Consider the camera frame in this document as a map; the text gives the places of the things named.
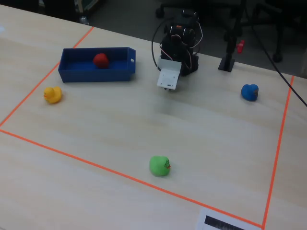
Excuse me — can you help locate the red rubber duck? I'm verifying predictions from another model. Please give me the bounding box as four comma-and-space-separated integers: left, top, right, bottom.
93, 53, 110, 69

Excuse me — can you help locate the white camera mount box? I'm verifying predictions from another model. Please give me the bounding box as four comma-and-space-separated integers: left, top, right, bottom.
156, 58, 182, 91

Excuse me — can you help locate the green rubber duck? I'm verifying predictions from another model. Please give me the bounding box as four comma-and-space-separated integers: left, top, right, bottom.
149, 155, 172, 178

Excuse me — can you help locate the blue plastic box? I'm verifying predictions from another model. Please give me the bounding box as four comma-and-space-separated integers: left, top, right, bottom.
58, 46, 137, 83

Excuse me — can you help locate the long black cable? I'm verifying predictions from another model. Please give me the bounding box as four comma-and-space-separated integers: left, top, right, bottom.
244, 0, 307, 107

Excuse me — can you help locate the black stand with pole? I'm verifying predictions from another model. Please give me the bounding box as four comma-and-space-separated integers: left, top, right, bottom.
218, 0, 248, 73

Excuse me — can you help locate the orange tape strip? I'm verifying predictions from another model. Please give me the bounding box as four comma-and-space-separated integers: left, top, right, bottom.
261, 75, 295, 230
0, 26, 95, 127
0, 129, 264, 228

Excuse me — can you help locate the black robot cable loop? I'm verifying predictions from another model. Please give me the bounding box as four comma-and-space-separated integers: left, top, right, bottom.
151, 18, 171, 71

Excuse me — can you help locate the white paper sheet black print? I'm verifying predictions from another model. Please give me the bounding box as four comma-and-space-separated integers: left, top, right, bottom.
195, 207, 263, 230

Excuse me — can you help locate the black office chair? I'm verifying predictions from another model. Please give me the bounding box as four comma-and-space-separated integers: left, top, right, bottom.
249, 0, 307, 63

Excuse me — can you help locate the blue rubber duck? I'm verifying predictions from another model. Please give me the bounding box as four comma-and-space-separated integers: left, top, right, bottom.
240, 83, 260, 103

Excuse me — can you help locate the yellow rubber duck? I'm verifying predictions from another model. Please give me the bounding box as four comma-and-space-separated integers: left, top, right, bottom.
43, 86, 63, 104

